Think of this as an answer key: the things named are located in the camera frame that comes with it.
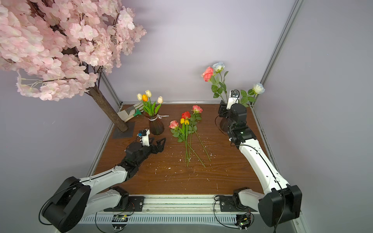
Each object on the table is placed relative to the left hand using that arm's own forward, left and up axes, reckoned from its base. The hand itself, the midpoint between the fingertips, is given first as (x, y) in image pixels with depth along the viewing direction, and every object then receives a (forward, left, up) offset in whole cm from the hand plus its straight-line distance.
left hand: (162, 138), depth 83 cm
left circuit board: (-39, +19, -18) cm, 46 cm away
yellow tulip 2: (+19, -14, -10) cm, 26 cm away
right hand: (+11, -37, +22) cm, 44 cm away
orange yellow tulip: (+14, +9, +15) cm, 22 cm away
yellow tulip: (+22, -10, -12) cm, 27 cm away
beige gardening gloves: (+30, +36, -14) cm, 49 cm away
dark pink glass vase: (+17, -40, -8) cm, 45 cm away
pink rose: (+31, -21, -9) cm, 39 cm away
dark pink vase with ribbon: (+11, +6, -4) cm, 14 cm away
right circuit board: (-37, -44, -15) cm, 59 cm away
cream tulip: (+20, +14, +15) cm, 28 cm away
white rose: (+19, -51, +12) cm, 56 cm away
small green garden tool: (+31, +26, -12) cm, 42 cm away
